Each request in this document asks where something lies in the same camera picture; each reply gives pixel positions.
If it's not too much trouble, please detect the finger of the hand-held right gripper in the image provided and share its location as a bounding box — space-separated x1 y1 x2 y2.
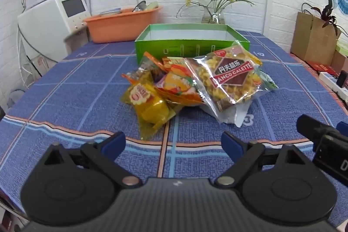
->
336 121 348 138
296 114 339 145

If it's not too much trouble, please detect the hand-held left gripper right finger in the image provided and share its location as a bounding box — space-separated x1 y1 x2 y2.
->
215 131 313 187

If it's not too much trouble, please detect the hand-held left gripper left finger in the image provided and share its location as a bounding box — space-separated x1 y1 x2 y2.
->
41 131 143 189

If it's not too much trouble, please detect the yellow jelly packet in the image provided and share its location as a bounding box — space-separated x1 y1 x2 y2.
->
121 72 177 140

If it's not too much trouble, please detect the clear waffle packet red label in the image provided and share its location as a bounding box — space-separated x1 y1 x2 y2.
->
184 40 263 113

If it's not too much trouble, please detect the striped orange snack packet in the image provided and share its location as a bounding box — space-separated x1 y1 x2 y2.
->
140 51 167 80

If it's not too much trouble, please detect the green cardboard box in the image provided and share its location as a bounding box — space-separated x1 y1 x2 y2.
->
135 23 251 65

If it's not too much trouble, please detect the white power strip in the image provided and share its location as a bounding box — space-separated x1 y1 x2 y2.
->
319 72 348 102

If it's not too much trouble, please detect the blue checked tablecloth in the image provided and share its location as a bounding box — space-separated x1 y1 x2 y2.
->
0 29 348 211

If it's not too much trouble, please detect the red flat box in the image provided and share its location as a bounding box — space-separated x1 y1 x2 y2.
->
306 59 340 77

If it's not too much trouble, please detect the small brown carton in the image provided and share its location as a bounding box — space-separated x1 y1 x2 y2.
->
331 40 348 75

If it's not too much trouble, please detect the brown cardboard box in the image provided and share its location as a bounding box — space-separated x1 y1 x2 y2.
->
290 12 341 65

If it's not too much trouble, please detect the purple leaf plant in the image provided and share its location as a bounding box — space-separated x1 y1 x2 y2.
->
301 0 342 36

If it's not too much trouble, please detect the orange plastic basin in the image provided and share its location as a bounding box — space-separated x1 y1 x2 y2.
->
83 6 163 43

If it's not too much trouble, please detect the glass vase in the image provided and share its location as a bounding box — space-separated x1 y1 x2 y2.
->
202 12 226 25

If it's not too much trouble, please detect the metal bowl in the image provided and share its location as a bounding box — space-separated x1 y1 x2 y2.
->
132 1 147 12

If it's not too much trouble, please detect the white machine with screen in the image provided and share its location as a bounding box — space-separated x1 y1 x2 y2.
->
18 0 91 62

